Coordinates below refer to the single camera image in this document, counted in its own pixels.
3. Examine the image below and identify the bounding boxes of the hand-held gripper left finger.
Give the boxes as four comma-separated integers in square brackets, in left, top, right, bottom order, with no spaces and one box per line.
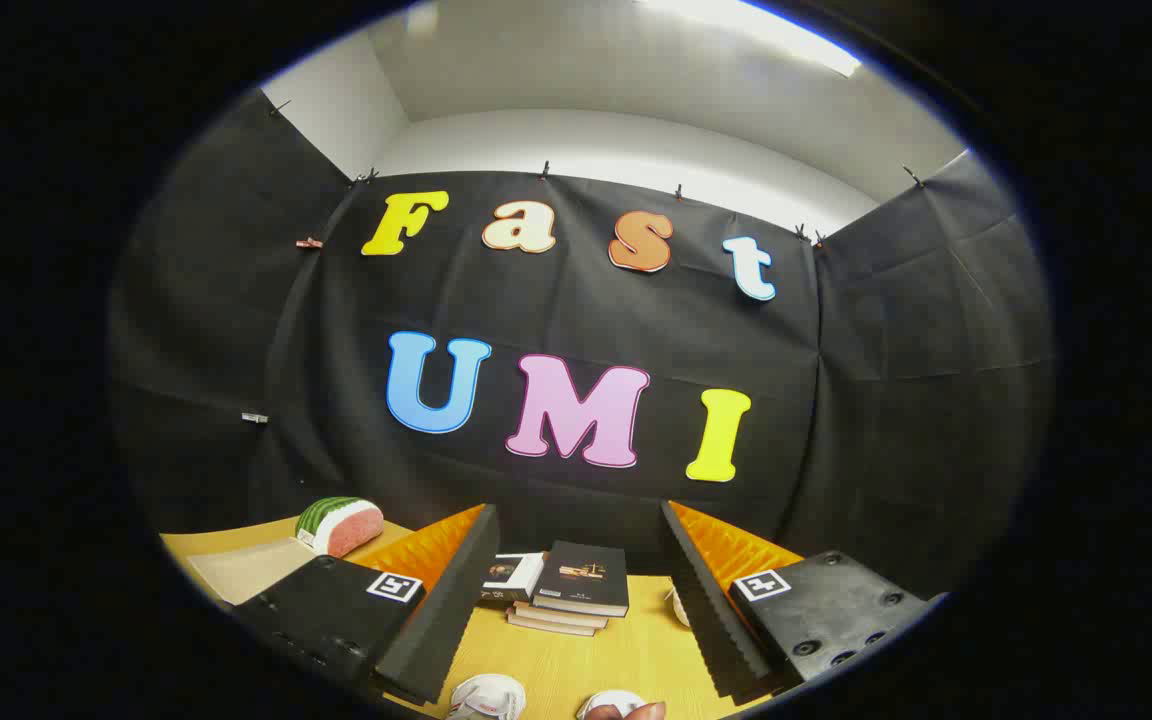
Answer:
[234,503,501,707]

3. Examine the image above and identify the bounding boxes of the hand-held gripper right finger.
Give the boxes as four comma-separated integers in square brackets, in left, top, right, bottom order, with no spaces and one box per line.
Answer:
[660,499,949,701]

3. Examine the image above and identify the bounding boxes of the white canvas shoe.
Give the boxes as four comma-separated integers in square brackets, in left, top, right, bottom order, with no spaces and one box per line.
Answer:
[576,690,647,720]
[449,674,527,720]

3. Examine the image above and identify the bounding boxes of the beige fabric storage box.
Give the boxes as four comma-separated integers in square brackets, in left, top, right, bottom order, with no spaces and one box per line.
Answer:
[186,537,319,606]

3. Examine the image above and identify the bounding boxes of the white cover book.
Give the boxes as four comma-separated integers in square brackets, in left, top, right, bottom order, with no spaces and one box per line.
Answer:
[481,552,545,605]

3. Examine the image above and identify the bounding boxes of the thin stacked book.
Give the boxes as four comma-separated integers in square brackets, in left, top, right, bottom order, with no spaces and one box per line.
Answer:
[506,612,599,638]

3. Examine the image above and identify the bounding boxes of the thick stacked book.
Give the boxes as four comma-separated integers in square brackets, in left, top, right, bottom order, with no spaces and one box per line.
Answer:
[514,600,609,630]

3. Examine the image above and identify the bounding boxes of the black cover book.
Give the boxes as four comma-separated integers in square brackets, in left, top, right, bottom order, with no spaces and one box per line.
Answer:
[533,541,630,618]

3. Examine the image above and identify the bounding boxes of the watermelon slice plush toy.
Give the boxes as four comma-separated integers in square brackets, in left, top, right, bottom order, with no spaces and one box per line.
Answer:
[294,497,384,558]

